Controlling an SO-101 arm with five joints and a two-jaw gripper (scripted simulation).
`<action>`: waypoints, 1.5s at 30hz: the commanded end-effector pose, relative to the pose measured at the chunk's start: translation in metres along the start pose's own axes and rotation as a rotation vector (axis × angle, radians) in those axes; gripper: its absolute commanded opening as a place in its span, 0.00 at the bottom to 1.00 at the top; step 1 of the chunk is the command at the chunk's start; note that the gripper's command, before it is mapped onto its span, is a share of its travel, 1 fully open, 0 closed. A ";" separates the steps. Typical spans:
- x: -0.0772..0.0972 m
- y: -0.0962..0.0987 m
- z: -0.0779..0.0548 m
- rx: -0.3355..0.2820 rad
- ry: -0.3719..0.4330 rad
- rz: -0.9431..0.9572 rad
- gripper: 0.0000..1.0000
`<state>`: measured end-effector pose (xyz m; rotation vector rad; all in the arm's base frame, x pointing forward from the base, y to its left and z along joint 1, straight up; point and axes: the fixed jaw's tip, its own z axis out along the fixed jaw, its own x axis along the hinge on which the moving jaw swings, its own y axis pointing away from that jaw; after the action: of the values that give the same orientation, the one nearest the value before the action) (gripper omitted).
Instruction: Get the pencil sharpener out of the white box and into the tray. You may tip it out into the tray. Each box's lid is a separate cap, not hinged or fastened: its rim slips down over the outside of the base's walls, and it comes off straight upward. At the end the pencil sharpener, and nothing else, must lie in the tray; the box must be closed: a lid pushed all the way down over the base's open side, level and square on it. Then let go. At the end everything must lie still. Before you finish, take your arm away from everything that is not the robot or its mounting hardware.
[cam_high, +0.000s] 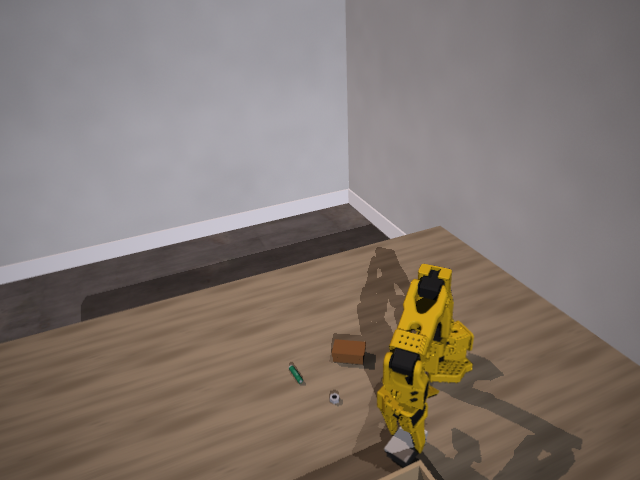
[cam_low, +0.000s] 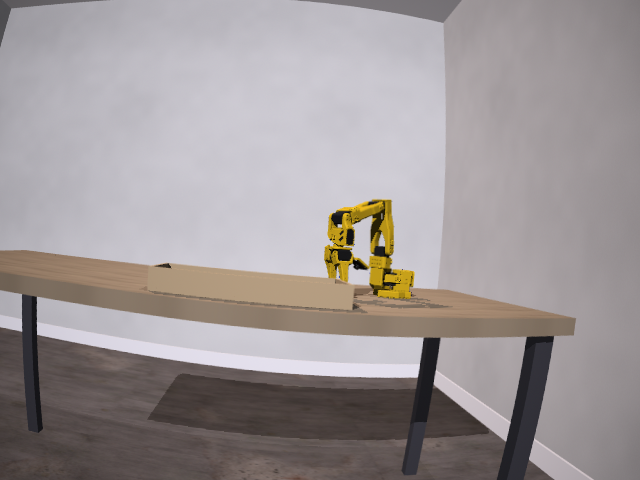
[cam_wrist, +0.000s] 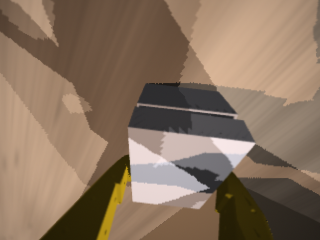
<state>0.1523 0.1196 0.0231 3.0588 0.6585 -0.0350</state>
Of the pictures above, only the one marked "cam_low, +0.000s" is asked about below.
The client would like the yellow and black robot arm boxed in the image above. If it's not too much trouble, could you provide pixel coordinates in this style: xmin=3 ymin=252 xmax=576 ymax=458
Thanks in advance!
xmin=327 ymin=199 xmax=413 ymax=299

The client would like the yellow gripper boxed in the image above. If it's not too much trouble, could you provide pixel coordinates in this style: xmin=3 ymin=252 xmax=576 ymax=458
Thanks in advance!
xmin=324 ymin=244 xmax=370 ymax=282

